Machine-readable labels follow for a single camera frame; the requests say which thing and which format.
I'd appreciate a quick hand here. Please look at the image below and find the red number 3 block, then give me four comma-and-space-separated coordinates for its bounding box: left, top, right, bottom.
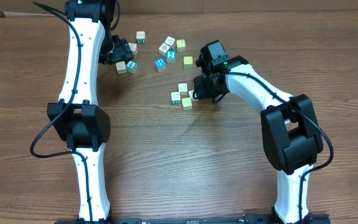
188, 90, 197, 101

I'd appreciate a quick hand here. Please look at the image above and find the yellow-framed blue picture block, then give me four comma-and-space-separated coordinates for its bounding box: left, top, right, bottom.
178, 83, 188, 95

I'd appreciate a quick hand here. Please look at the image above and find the white-top green-sided block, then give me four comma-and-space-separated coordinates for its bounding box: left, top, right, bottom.
181, 97, 193, 110

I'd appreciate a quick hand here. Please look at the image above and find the white block red drawing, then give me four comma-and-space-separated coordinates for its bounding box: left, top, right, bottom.
171, 91, 181, 105

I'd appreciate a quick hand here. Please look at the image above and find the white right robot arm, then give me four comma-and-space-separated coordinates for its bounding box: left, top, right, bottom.
193, 40, 329, 223

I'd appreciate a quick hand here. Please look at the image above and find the leaf picture wooden block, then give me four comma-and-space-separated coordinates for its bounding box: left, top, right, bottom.
129, 43, 138, 55

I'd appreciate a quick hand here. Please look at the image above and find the butterfly picture wooden block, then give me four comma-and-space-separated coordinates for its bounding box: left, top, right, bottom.
116, 61, 127, 74

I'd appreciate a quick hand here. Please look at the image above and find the green number 4 block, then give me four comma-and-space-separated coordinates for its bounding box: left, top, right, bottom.
126, 60, 138, 73

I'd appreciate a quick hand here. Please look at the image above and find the yellow-top letter P block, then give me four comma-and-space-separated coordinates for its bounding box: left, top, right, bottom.
183, 56, 193, 69

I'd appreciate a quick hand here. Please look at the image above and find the green letter R block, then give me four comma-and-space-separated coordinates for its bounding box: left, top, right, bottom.
136, 31, 146, 44

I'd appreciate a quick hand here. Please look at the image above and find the yellow-top wooden block rear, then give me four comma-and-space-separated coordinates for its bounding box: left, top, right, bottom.
177, 39, 186, 52

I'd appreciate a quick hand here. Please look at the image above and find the blue-top wooden block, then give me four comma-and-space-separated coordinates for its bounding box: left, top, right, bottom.
154, 57, 166, 72

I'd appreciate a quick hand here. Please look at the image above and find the blue number 5 block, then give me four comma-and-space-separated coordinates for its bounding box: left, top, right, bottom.
166, 50, 177, 63

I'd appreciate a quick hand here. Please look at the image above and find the plain wooden picture block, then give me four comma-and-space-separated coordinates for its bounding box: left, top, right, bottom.
158, 43, 171, 57

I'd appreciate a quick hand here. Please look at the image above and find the white-top wooden block rear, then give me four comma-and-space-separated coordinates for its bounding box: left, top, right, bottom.
164, 36, 176, 49

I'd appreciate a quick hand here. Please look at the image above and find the cardboard back panel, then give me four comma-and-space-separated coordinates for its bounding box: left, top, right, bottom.
0, 0, 358, 17

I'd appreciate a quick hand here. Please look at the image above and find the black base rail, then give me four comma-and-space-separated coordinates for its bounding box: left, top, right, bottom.
55, 214, 331, 224

